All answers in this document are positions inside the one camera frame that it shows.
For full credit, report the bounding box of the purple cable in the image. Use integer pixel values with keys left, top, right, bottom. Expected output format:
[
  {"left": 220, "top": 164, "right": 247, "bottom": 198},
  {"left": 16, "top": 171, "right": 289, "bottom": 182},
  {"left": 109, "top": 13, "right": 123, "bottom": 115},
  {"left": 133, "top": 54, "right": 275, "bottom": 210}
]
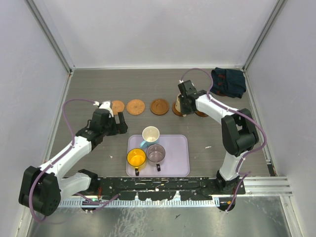
[
  {"left": 29, "top": 99, "right": 121, "bottom": 222},
  {"left": 179, "top": 68, "right": 268, "bottom": 214}
]

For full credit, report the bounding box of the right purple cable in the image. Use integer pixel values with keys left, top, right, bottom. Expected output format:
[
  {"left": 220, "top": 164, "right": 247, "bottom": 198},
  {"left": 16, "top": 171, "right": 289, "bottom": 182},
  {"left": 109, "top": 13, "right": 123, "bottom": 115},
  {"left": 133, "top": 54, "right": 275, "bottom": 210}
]
[{"left": 179, "top": 68, "right": 268, "bottom": 214}]

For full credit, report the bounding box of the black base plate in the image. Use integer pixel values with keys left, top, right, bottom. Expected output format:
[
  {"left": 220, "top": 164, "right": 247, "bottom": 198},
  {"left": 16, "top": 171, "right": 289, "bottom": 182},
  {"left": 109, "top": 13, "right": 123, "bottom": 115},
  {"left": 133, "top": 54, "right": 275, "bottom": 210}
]
[{"left": 96, "top": 176, "right": 246, "bottom": 201}]

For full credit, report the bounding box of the purple glass mug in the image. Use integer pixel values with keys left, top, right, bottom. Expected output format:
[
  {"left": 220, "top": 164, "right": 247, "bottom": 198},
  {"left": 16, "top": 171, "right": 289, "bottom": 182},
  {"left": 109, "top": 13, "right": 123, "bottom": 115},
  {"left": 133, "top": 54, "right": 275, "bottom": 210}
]
[{"left": 146, "top": 144, "right": 165, "bottom": 172}]

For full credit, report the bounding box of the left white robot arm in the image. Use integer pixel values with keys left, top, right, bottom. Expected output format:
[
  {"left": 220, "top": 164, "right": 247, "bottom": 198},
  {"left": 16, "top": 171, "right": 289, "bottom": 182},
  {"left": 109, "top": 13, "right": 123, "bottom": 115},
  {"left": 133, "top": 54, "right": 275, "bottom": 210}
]
[{"left": 18, "top": 109, "right": 128, "bottom": 216}]

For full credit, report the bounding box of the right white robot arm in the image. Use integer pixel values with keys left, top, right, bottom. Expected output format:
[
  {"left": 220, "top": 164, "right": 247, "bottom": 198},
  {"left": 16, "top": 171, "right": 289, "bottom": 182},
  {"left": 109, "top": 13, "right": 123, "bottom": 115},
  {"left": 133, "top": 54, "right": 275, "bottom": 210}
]
[{"left": 178, "top": 80, "right": 259, "bottom": 195}]

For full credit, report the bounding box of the yellow mug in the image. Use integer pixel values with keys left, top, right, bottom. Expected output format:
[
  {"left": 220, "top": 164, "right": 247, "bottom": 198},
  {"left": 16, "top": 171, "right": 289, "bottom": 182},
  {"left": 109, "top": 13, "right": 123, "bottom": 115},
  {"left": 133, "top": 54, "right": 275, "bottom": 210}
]
[{"left": 127, "top": 148, "right": 147, "bottom": 176}]

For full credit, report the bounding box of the cream mug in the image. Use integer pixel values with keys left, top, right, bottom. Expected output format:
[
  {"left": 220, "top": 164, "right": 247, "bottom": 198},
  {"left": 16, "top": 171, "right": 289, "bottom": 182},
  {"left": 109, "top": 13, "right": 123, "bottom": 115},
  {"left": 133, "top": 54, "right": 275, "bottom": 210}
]
[{"left": 175, "top": 93, "right": 186, "bottom": 117}]

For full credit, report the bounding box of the dark blue folded cloth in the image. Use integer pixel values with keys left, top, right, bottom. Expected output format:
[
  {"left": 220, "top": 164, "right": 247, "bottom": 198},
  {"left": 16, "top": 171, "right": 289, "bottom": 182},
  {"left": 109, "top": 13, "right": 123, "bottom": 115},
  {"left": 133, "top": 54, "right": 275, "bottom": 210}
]
[{"left": 210, "top": 68, "right": 246, "bottom": 99}]

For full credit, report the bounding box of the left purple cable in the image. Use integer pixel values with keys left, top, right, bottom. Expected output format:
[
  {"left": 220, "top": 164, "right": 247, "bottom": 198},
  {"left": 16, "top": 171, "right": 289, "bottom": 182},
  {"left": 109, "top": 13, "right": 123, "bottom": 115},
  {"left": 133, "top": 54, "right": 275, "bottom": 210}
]
[{"left": 29, "top": 99, "right": 121, "bottom": 222}]

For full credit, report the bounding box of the woven rattan coaster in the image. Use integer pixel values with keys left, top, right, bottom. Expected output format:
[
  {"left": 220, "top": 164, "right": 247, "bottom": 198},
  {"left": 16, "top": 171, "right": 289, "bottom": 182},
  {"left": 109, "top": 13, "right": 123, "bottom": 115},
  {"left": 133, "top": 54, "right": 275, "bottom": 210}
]
[
  {"left": 111, "top": 100, "right": 125, "bottom": 115},
  {"left": 126, "top": 99, "right": 145, "bottom": 116},
  {"left": 195, "top": 111, "right": 208, "bottom": 118}
]

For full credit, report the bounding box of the lavender plastic tray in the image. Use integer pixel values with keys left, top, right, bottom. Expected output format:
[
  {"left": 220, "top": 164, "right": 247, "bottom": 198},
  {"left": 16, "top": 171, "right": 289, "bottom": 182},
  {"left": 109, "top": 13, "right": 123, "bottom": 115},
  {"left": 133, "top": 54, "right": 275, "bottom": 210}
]
[{"left": 139, "top": 134, "right": 190, "bottom": 177}]

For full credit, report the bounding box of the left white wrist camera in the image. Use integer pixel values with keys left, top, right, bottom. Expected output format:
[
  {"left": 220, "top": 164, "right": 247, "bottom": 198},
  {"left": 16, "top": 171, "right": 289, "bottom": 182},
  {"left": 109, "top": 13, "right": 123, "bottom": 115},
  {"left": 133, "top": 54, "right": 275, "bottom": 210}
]
[{"left": 93, "top": 101, "right": 114, "bottom": 118}]

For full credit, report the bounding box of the blue mug white inside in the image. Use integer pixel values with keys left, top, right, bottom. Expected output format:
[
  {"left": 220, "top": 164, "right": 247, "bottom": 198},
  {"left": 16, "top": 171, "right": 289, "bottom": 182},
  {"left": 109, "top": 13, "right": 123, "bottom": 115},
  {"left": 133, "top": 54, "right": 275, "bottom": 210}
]
[{"left": 140, "top": 126, "right": 160, "bottom": 149}]

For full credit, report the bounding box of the brown wooden coaster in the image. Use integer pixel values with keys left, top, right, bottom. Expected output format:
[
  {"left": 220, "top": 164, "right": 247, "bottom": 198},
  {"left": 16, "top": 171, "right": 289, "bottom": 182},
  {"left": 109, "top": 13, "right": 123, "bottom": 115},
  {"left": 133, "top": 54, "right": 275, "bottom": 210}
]
[
  {"left": 172, "top": 102, "right": 183, "bottom": 117},
  {"left": 150, "top": 99, "right": 169, "bottom": 116}
]

